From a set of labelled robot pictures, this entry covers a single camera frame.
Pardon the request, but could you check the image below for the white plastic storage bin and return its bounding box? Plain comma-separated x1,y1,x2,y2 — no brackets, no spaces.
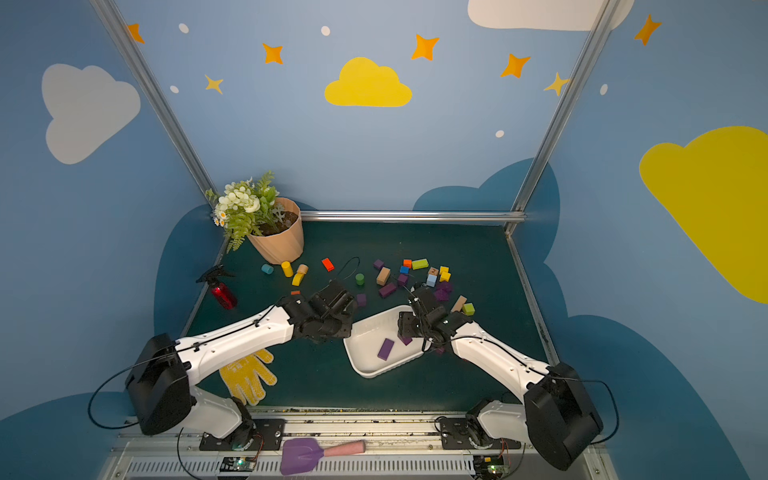
343,305,424,379

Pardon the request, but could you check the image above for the purple brick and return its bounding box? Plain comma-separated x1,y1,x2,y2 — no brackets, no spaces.
378,283,398,298
377,338,395,361

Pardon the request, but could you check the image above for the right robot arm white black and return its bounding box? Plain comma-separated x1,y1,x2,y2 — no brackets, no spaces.
398,286,604,471

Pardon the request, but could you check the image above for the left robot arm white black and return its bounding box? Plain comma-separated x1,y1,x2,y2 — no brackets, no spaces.
125,280,358,450

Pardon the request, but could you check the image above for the tan brick right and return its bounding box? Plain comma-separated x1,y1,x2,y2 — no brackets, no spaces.
451,295,467,312

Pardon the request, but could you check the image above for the purple arch block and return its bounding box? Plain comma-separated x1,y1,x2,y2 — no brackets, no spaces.
434,282,453,302

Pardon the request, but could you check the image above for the yellow notched block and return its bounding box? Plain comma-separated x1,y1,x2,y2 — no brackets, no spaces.
439,266,451,282

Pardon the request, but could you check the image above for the lime green flat brick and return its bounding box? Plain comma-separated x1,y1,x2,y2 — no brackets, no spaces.
411,258,430,270

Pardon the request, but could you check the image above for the yellow cylinder block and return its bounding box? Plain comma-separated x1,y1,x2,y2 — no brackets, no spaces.
281,261,294,278

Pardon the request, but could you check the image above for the tan wooden brick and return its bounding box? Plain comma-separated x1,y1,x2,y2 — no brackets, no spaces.
376,267,391,286

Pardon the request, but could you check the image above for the potted plant terracotta pot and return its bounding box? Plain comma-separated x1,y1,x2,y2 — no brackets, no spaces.
205,171,305,264

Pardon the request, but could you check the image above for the yellow work glove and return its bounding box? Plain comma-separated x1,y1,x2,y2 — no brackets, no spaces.
219,349,278,406

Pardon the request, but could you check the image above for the red spray bottle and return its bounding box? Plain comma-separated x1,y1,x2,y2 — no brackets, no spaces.
196,264,238,310

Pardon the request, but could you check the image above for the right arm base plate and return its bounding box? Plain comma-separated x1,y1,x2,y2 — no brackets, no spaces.
434,416,522,451

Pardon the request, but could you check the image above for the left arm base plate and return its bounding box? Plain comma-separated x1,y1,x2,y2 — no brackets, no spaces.
199,418,286,452

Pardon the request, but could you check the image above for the purple toy shovel pink handle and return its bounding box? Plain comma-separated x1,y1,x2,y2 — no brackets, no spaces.
280,437,366,476

